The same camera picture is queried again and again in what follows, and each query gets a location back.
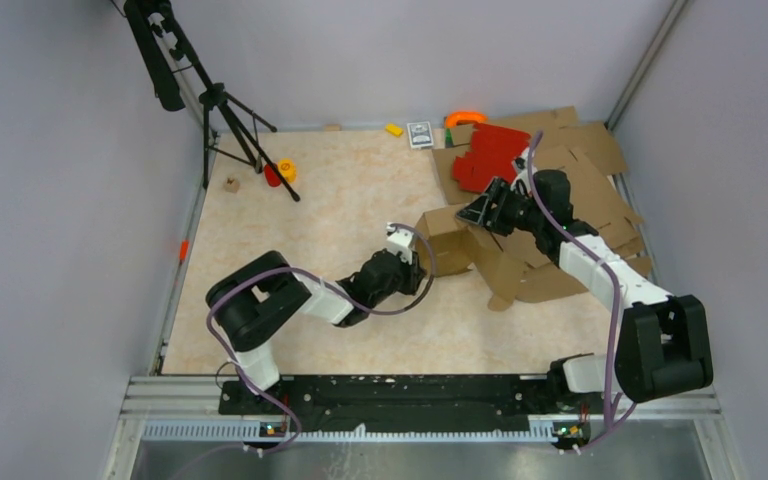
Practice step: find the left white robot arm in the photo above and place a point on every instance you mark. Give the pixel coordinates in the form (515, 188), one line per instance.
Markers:
(253, 303)

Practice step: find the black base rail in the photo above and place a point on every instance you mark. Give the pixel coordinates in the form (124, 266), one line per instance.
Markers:
(452, 405)

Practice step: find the red cardboard box blank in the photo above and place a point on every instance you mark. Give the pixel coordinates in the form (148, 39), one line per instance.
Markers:
(491, 153)

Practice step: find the small wooden block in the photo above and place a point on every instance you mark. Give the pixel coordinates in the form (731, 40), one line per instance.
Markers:
(231, 185)

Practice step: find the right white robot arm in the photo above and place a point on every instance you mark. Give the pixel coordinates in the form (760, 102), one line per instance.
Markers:
(662, 346)

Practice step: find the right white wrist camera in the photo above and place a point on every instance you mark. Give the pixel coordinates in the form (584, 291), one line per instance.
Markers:
(522, 169)

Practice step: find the brown cardboard box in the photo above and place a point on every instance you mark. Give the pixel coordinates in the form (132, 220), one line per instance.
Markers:
(451, 247)

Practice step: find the black tripod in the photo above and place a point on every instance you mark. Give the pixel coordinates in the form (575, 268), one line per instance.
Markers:
(167, 51)

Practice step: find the small orange clip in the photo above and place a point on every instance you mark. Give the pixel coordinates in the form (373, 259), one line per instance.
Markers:
(183, 251)

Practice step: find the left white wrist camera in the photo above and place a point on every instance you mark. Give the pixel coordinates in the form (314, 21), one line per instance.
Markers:
(400, 242)

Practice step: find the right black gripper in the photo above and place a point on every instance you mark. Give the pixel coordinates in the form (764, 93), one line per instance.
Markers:
(480, 212)

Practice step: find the yellow block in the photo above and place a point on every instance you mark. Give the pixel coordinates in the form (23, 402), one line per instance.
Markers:
(394, 129)

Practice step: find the yellow and red toy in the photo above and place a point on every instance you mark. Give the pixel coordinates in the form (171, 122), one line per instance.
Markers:
(286, 169)

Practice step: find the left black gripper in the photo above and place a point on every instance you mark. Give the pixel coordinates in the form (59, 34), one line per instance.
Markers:
(414, 274)

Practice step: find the stack of brown cardboard blanks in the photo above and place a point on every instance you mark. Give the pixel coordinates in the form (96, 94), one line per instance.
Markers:
(575, 162)

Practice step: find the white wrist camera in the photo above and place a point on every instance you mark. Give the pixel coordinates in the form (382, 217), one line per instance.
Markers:
(400, 242)
(522, 169)

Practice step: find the playing card deck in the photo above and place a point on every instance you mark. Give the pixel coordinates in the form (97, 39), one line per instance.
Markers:
(420, 135)

